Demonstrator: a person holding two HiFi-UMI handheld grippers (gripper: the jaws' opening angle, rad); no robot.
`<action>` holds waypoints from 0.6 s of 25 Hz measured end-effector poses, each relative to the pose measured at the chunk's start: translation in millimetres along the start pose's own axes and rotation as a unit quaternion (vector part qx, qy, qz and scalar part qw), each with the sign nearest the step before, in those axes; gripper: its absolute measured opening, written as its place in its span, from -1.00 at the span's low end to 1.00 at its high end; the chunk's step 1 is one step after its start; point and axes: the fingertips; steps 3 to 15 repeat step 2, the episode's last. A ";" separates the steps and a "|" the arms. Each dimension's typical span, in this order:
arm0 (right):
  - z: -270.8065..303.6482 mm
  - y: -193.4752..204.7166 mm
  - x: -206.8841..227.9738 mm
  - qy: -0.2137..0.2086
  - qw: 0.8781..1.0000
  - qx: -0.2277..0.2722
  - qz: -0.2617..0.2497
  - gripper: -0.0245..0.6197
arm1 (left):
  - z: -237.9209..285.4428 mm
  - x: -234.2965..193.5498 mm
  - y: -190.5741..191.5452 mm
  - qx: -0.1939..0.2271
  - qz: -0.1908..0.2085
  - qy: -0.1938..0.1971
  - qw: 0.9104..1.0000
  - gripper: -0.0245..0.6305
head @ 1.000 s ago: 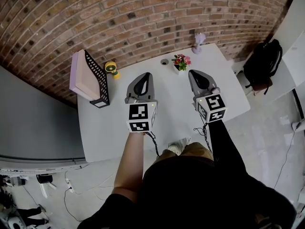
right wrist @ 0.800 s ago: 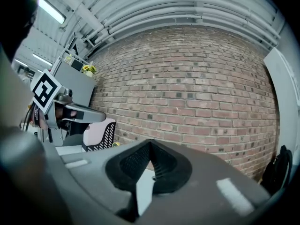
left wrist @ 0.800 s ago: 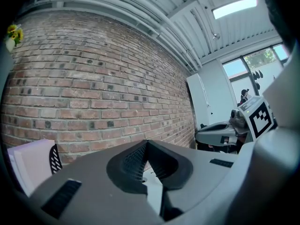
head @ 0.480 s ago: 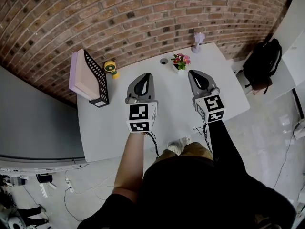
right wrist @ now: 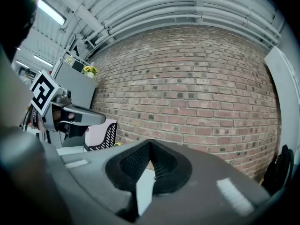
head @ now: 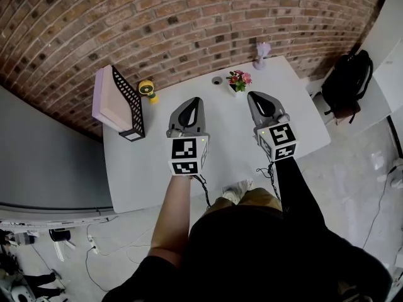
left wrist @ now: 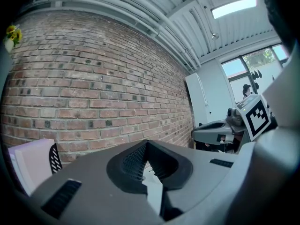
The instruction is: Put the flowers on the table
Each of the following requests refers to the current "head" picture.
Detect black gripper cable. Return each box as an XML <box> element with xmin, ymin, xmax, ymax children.
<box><xmin>191</xmin><ymin>174</ymin><xmax>212</xmax><ymax>210</ymax></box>
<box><xmin>256</xmin><ymin>161</ymin><xmax>281</xmax><ymax>201</ymax></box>

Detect white power strip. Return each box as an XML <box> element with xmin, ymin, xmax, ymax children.
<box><xmin>86</xmin><ymin>233</ymin><xmax>99</xmax><ymax>255</ymax></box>

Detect thin black floor cable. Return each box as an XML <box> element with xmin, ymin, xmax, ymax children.
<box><xmin>84</xmin><ymin>225</ymin><xmax>152</xmax><ymax>293</ymax></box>

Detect person's khaki trouser legs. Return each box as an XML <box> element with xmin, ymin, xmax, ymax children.
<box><xmin>205</xmin><ymin>187</ymin><xmax>283</xmax><ymax>216</ymax></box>

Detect pale pink file box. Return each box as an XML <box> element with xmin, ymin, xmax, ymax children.
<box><xmin>91</xmin><ymin>65</ymin><xmax>133</xmax><ymax>132</ymax></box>

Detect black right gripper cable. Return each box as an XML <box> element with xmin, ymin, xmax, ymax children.
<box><xmin>256</xmin><ymin>161</ymin><xmax>281</xmax><ymax>201</ymax></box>

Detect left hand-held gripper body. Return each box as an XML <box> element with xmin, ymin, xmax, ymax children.
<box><xmin>166</xmin><ymin>129</ymin><xmax>210</xmax><ymax>177</ymax></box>

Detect black curved bar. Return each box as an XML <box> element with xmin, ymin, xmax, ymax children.
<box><xmin>385</xmin><ymin>114</ymin><xmax>403</xmax><ymax>157</ymax></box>

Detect black backpack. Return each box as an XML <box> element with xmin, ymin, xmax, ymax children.
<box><xmin>321</xmin><ymin>49</ymin><xmax>374</xmax><ymax>125</ymax></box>

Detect person's right forearm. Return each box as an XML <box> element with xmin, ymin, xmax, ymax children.
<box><xmin>273</xmin><ymin>157</ymin><xmax>327</xmax><ymax>233</ymax></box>

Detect yellow toy figure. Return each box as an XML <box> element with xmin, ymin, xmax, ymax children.
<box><xmin>138</xmin><ymin>79</ymin><xmax>159</xmax><ymax>104</ymax></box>

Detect person's white shoe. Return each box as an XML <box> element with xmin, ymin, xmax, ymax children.
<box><xmin>221</xmin><ymin>178</ymin><xmax>254</xmax><ymax>205</ymax></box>

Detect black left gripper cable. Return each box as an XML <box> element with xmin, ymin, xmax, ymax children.
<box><xmin>191</xmin><ymin>174</ymin><xmax>212</xmax><ymax>210</ymax></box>

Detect person's left forearm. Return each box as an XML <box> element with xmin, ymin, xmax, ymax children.
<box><xmin>147</xmin><ymin>174</ymin><xmax>193</xmax><ymax>269</ymax></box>

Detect white cabinet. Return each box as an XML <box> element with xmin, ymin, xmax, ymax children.
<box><xmin>358</xmin><ymin>0</ymin><xmax>403</xmax><ymax>115</ymax></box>

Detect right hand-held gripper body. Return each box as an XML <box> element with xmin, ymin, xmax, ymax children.
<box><xmin>253</xmin><ymin>113</ymin><xmax>298</xmax><ymax>163</ymax></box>

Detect person's black shirt torso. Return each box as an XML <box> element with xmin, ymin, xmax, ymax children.
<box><xmin>102</xmin><ymin>204</ymin><xmax>394</xmax><ymax>302</ymax></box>

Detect black round bucket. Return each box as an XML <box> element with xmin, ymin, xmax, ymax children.
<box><xmin>48</xmin><ymin>228</ymin><xmax>72</xmax><ymax>242</ymax></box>

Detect pink potted flowers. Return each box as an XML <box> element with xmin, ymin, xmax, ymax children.
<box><xmin>225</xmin><ymin>70</ymin><xmax>253</xmax><ymax>98</ymax></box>

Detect black floor cable with adapter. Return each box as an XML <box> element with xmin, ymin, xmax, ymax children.
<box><xmin>361</xmin><ymin>165</ymin><xmax>403</xmax><ymax>250</ymax></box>

